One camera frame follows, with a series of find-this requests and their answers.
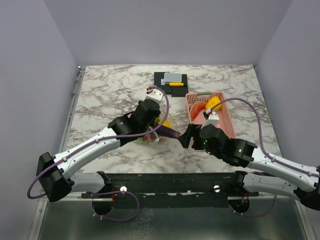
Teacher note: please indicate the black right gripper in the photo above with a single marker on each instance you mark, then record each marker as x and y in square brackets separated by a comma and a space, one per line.
[193, 130]

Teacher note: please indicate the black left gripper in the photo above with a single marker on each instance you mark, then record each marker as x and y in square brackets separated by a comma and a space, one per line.
[140, 101]

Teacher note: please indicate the clear polka dot zip bag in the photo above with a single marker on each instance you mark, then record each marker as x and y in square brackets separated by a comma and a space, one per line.
[153, 136]

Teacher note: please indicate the dark purple toy eggplant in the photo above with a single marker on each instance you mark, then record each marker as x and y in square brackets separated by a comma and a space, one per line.
[168, 132]

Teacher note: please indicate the pink perforated plastic basket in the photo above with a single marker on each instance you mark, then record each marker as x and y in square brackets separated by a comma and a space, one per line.
[225, 123]

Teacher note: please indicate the yellow toy lemon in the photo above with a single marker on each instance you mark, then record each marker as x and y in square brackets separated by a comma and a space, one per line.
[166, 124]

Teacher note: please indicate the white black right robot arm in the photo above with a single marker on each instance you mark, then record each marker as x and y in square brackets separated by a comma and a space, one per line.
[281, 176]

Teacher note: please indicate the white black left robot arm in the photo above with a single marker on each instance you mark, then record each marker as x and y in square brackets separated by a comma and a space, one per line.
[85, 155]

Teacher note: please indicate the red toy watermelon slice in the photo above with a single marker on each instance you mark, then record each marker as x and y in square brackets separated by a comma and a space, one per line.
[196, 108]

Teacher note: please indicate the grey rectangular box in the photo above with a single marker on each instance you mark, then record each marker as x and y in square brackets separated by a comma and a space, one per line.
[170, 77]

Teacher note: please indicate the yellow toy bell pepper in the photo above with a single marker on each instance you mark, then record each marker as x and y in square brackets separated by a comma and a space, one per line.
[212, 102]

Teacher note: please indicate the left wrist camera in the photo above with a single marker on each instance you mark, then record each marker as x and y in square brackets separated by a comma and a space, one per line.
[155, 94]

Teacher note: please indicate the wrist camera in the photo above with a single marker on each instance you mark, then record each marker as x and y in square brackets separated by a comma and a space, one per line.
[155, 94]
[211, 118]

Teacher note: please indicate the yellow handled screwdriver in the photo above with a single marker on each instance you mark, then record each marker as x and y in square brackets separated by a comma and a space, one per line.
[179, 84]

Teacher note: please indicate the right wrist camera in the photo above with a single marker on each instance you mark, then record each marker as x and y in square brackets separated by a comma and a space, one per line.
[211, 118]

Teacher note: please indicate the black metal front rail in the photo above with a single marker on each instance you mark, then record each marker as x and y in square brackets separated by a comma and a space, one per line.
[152, 190]

